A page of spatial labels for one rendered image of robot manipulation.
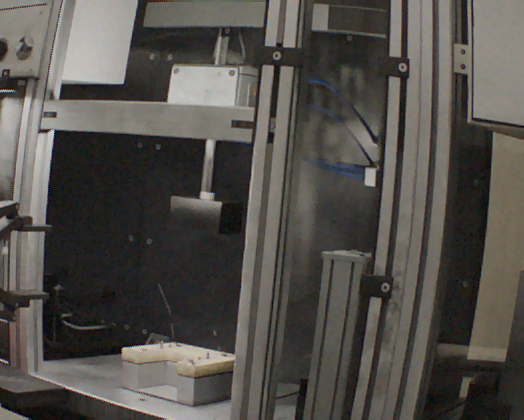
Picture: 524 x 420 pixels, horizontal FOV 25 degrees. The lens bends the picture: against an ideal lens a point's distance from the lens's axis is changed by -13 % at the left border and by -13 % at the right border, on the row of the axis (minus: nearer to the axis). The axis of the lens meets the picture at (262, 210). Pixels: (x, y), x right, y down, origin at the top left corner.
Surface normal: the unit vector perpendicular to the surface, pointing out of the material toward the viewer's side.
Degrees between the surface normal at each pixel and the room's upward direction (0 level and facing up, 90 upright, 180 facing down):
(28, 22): 90
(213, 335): 90
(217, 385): 90
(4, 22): 90
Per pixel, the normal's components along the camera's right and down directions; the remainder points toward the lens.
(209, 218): -0.48, 0.00
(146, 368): 0.87, 0.11
